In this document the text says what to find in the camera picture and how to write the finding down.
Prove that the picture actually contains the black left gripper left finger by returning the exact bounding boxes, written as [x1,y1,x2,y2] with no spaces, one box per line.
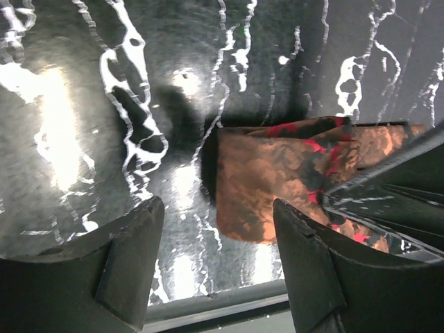
[1,197,164,332]

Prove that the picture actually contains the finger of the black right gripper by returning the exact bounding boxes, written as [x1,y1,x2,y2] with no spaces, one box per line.
[324,189,443,259]
[325,121,443,194]

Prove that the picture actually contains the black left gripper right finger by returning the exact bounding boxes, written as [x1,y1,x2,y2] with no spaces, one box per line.
[273,199,443,332]

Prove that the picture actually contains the brown floral long tie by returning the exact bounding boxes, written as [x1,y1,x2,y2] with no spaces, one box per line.
[216,116,425,253]

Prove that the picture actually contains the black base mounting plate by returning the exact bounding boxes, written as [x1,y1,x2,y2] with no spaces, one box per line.
[142,280,288,332]

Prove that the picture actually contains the black marble pattern mat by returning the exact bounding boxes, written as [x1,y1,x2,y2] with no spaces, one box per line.
[1,1,443,305]

